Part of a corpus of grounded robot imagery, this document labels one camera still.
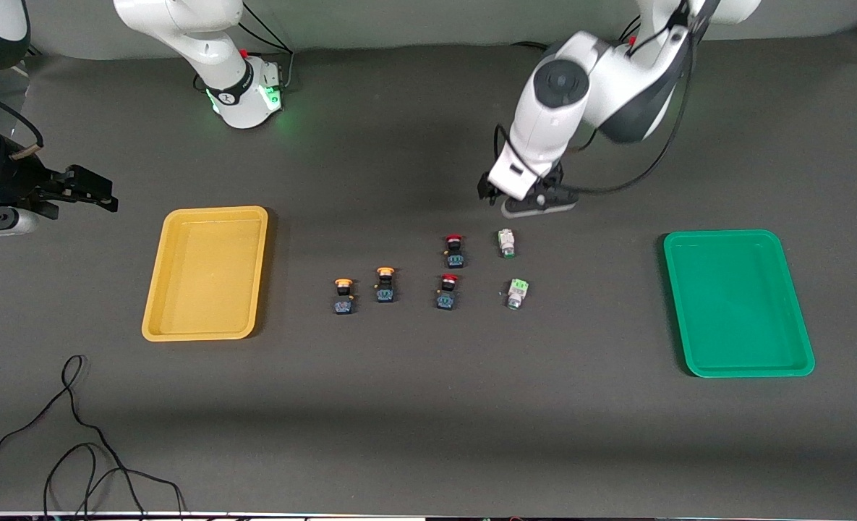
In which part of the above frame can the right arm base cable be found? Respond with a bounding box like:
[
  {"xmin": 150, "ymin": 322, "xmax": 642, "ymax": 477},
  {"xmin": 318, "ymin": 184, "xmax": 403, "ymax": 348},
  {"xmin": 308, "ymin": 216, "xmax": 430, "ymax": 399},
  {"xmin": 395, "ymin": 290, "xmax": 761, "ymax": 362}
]
[{"xmin": 236, "ymin": 4, "xmax": 295, "ymax": 91}]

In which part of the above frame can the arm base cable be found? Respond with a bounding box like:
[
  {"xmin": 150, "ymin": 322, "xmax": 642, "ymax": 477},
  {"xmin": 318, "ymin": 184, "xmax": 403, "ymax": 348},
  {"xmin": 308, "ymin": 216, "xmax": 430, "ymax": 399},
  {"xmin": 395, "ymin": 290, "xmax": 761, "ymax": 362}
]
[
  {"xmin": 511, "ymin": 14, "xmax": 642, "ymax": 53},
  {"xmin": 236, "ymin": 4, "xmax": 295, "ymax": 91}
]

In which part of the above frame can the yellow plastic tray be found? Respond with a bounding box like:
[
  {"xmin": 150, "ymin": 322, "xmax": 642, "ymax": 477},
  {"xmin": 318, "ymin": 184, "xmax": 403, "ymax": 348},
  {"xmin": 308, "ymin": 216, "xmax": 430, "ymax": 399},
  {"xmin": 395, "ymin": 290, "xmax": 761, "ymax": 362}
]
[{"xmin": 141, "ymin": 206, "xmax": 270, "ymax": 342}]

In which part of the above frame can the left arm base cable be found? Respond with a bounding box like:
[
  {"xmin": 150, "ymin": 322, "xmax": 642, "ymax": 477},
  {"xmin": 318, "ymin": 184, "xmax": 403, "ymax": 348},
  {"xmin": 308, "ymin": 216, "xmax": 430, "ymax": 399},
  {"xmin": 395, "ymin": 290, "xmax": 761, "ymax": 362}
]
[{"xmin": 511, "ymin": 14, "xmax": 642, "ymax": 53}]

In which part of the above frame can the green plastic tray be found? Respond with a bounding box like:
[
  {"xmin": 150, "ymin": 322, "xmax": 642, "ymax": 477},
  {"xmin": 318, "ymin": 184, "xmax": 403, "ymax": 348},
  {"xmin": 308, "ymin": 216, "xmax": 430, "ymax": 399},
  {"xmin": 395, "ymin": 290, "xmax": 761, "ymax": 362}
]
[{"xmin": 662, "ymin": 229, "xmax": 817, "ymax": 378}]

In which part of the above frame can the thin black cable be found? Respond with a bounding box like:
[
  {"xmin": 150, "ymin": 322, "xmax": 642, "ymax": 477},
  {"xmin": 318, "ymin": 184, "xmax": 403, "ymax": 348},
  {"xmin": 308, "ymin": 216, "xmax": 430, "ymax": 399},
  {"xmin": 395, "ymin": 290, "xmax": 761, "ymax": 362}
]
[
  {"xmin": 0, "ymin": 355, "xmax": 147, "ymax": 518},
  {"xmin": 43, "ymin": 443, "xmax": 187, "ymax": 518}
]

